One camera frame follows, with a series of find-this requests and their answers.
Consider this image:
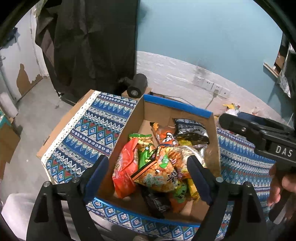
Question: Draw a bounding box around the person's right hand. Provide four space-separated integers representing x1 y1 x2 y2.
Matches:
267 163 295 220

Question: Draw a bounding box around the black hanging garment cover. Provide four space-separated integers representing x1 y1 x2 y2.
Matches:
35 1 139 99

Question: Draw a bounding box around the red white paper bag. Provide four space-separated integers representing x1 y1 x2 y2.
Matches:
223 103 240 116

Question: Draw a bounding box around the white wall socket strip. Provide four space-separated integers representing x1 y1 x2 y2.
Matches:
193 76 230 98

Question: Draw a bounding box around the blue patterned cloth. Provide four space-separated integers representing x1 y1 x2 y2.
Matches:
38 90 273 240

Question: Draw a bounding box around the orange octopus snack bag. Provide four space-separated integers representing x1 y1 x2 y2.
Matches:
158 131 179 147

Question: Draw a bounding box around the grey plug cable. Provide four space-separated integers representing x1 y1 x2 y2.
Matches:
205 89 220 110

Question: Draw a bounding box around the black snack bag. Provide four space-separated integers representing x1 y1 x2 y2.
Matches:
173 118 210 145

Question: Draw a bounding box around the blue cardboard box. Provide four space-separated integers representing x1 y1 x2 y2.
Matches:
89 95 221 222

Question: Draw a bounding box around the silver foil curtain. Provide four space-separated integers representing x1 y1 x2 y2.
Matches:
277 43 296 99

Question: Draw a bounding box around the red orange snack bag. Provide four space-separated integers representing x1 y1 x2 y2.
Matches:
112 138 139 199

